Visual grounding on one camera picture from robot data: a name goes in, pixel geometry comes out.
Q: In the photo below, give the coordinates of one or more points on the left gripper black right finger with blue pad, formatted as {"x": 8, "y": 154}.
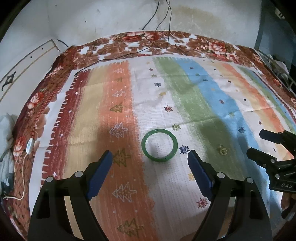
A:
{"x": 249, "y": 220}

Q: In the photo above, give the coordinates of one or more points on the colourful striped cloth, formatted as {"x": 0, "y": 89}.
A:
{"x": 212, "y": 107}

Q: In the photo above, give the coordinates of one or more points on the white switch with cord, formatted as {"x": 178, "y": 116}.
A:
{"x": 29, "y": 148}

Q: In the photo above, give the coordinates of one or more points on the red floral bedsheet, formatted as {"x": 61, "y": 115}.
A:
{"x": 115, "y": 48}

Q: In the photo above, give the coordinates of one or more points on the green jade bangle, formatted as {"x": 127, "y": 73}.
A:
{"x": 165, "y": 158}

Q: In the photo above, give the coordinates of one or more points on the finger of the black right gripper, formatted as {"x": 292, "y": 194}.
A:
{"x": 277, "y": 138}
{"x": 260, "y": 158}

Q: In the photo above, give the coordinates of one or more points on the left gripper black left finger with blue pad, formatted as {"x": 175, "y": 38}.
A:
{"x": 49, "y": 219}

